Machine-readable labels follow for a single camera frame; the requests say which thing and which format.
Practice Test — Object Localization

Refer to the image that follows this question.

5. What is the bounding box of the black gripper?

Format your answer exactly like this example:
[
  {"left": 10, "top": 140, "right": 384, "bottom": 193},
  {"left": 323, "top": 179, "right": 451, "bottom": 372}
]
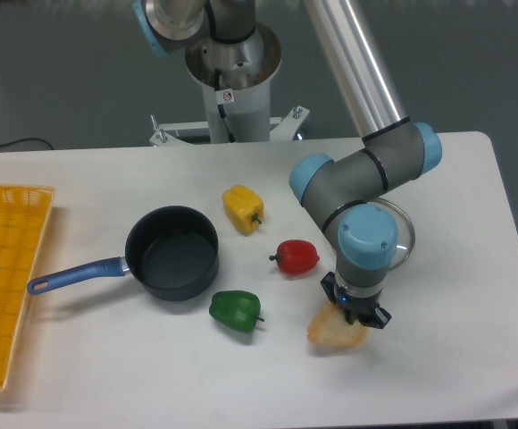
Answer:
[{"left": 321, "top": 272, "right": 392, "bottom": 330}]

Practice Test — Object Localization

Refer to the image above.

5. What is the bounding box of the glass pot lid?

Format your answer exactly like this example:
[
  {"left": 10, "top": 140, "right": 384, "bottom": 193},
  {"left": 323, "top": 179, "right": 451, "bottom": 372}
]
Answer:
[{"left": 372, "top": 198, "right": 416, "bottom": 271}]

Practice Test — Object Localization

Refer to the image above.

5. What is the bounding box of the yellow bell pepper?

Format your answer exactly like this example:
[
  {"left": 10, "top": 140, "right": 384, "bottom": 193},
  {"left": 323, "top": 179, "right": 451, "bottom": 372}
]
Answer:
[{"left": 221, "top": 185, "right": 264, "bottom": 235}]

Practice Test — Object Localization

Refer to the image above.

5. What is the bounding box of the triangle toast bread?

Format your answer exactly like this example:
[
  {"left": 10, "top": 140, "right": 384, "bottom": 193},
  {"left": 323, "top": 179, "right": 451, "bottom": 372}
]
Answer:
[{"left": 307, "top": 302, "right": 370, "bottom": 349}]

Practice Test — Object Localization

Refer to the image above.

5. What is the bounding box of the red bell pepper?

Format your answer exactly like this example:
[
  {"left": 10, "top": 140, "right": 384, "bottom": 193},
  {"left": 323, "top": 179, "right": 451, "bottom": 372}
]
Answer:
[{"left": 269, "top": 240, "right": 320, "bottom": 275}]

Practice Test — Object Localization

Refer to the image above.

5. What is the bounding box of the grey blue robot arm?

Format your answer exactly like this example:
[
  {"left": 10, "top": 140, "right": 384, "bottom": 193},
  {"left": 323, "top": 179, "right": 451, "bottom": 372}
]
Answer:
[{"left": 134, "top": 1, "right": 442, "bottom": 329}]

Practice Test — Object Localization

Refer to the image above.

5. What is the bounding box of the green bell pepper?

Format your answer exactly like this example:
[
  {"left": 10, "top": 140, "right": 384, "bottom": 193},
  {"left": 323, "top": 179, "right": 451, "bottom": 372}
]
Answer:
[{"left": 209, "top": 290, "right": 264, "bottom": 333}]

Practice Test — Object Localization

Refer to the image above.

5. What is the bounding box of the dark pot blue handle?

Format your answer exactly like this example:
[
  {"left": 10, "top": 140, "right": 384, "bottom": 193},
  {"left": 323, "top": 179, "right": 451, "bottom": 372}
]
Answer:
[{"left": 27, "top": 206, "right": 219, "bottom": 302}]

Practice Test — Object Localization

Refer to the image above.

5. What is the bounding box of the yellow woven basket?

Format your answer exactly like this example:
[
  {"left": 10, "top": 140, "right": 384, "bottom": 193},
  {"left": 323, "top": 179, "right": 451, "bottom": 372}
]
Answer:
[{"left": 0, "top": 184, "right": 55, "bottom": 391}]

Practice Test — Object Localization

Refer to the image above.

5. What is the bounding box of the black cable on floor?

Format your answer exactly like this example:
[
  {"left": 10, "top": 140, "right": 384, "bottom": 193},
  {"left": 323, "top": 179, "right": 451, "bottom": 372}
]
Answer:
[{"left": 0, "top": 137, "right": 54, "bottom": 150}]

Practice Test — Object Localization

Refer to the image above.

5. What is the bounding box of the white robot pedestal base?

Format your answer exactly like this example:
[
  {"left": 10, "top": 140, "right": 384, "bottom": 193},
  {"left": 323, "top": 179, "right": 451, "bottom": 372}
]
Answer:
[{"left": 149, "top": 23, "right": 310, "bottom": 147}]

